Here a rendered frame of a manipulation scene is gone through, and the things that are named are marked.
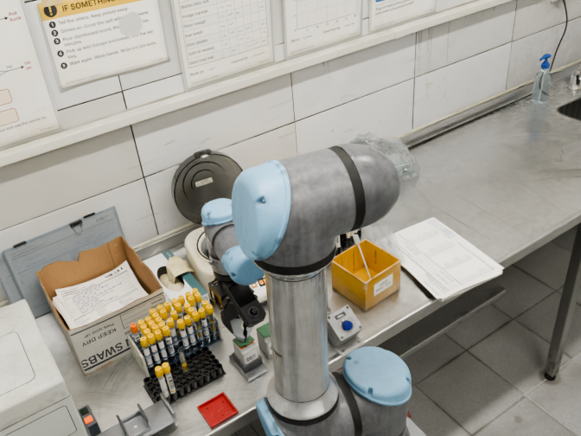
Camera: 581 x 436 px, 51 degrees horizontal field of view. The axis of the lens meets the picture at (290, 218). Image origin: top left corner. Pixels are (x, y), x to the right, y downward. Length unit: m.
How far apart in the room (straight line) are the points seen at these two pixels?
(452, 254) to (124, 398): 0.95
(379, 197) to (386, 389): 0.37
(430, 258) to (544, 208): 0.46
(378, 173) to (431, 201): 1.24
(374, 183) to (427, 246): 1.03
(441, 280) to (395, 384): 0.68
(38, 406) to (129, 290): 0.58
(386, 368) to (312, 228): 0.39
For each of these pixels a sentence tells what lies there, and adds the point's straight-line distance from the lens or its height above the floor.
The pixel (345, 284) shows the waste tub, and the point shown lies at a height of 0.93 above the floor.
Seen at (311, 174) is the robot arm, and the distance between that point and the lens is 0.74.
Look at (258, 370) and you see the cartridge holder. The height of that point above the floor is 0.89.
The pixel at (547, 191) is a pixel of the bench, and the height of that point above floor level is 0.88.
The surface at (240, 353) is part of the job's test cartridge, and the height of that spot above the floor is 0.94.
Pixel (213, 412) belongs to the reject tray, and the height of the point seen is 0.88.
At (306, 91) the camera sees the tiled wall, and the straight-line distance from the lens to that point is 1.94.
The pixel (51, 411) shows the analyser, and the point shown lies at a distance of 1.20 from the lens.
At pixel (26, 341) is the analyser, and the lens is 1.27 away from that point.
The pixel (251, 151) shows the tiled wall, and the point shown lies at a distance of 1.90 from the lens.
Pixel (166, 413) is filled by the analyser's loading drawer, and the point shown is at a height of 0.92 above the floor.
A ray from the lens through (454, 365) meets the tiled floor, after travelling 2.67.
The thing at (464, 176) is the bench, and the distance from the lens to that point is 2.16.
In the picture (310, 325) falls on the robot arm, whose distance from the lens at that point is 0.86.
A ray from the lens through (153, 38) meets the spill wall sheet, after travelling 1.65.
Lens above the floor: 1.97
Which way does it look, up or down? 34 degrees down
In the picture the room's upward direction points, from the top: 5 degrees counter-clockwise
